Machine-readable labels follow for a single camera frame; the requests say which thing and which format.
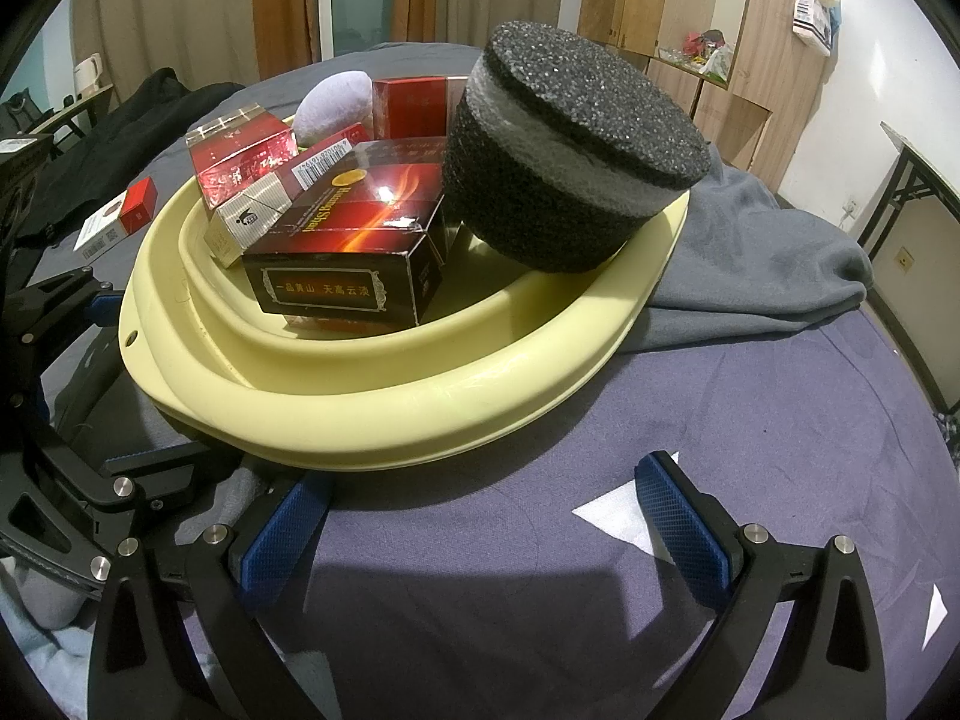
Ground pale yellow plastic basin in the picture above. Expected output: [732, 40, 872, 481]
[118, 111, 692, 476]

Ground wooden wardrobe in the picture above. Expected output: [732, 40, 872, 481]
[576, 0, 845, 190]

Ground large red lighter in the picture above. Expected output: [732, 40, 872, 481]
[186, 107, 299, 211]

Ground white kettle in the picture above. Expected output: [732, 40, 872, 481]
[72, 52, 107, 100]

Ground hanging white plastic bag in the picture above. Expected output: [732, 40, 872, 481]
[790, 0, 842, 58]

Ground dark brown cigarette carton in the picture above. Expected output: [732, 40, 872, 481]
[241, 138, 449, 329]

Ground light blue cloth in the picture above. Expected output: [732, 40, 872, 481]
[0, 561, 102, 695]

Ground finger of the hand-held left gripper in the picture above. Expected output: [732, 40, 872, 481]
[37, 441, 242, 550]
[7, 268, 122, 407]

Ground red cigarette box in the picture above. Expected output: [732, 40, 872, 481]
[373, 76, 452, 143]
[298, 127, 374, 164]

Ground black foam cylinder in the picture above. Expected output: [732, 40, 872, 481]
[440, 18, 713, 275]

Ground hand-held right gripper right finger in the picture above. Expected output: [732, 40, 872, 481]
[634, 451, 875, 720]

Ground purple bedsheet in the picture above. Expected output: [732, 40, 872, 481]
[0, 41, 960, 720]

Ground black garment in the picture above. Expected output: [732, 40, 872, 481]
[13, 66, 250, 242]

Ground folding table with pale top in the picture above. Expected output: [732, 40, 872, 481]
[861, 120, 960, 415]

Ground small red white box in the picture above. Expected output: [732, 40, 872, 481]
[73, 177, 160, 265]

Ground silver cigarette pack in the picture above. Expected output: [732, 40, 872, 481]
[205, 171, 295, 269]

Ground grey cloth garment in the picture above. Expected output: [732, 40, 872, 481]
[628, 141, 875, 355]

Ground round purple plush pad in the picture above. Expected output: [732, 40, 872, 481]
[291, 69, 376, 149]

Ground brown curtains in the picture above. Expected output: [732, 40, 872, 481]
[71, 0, 572, 85]

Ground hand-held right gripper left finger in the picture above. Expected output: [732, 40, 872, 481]
[88, 474, 335, 720]

